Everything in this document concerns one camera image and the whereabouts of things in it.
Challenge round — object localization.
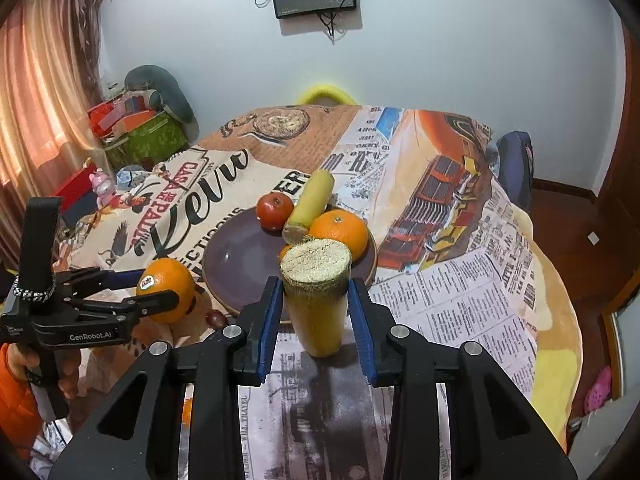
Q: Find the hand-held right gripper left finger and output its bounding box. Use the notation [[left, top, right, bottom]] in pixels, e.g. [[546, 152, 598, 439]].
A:
[[47, 276, 285, 480]]

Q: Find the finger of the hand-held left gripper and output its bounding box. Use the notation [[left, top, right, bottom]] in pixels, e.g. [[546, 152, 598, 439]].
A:
[[50, 267, 147, 301], [69, 290, 180, 319]]

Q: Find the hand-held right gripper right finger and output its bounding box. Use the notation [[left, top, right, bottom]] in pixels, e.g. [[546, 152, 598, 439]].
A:
[[347, 277, 578, 480]]

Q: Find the large orange with sticker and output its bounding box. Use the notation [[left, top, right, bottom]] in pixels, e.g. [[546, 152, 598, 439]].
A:
[[136, 257, 197, 325]]

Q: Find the short thick sugarcane piece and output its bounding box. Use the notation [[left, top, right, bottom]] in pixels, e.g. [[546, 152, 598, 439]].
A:
[[279, 239, 352, 359]]

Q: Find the grey round plate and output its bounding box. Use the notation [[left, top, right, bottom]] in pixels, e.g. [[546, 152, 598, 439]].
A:
[[201, 206, 378, 311]]

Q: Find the large plain orange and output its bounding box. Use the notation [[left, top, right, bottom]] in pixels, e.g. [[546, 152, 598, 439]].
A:
[[308, 210, 369, 261]]

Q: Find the red tomato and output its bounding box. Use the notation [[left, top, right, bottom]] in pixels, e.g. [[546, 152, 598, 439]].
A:
[[256, 192, 295, 232]]

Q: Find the yellow banana piece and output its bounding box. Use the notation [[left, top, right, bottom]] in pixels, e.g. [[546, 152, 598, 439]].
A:
[[282, 169, 335, 244]]

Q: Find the person's left hand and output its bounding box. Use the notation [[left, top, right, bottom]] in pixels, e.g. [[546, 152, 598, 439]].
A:
[[7, 345, 83, 401]]

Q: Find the pink bunny toy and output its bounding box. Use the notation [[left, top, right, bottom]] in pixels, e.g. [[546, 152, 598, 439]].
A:
[[90, 170, 115, 206]]

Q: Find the red box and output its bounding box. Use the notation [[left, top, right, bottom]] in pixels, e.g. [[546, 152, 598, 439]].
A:
[[52, 167, 98, 211]]

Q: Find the printed newspaper pattern blanket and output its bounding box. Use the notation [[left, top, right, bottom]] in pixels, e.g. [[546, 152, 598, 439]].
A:
[[65, 104, 583, 480]]

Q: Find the green patterned box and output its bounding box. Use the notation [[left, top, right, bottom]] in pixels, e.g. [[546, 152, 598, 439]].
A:
[[102, 110, 188, 171]]

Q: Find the pink brown curtain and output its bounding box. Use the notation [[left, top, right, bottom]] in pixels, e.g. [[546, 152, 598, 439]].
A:
[[0, 0, 108, 261]]

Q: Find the grey plush pillow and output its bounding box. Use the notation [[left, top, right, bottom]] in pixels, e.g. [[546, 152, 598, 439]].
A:
[[124, 65, 195, 123]]

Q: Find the dark blue backpack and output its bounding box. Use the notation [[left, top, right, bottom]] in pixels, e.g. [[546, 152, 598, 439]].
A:
[[494, 131, 535, 213]]

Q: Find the yellow curved chair back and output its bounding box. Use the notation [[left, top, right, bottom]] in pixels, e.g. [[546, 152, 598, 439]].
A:
[[297, 85, 357, 106]]

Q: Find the pink slipper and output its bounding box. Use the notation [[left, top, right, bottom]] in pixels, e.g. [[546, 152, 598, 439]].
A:
[[584, 366, 614, 416]]

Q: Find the wooden door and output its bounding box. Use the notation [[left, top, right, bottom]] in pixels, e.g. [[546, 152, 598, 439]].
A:
[[592, 15, 640, 311]]

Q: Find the black monitor cable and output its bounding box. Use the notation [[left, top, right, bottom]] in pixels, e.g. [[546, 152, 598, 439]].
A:
[[320, 7, 348, 43]]

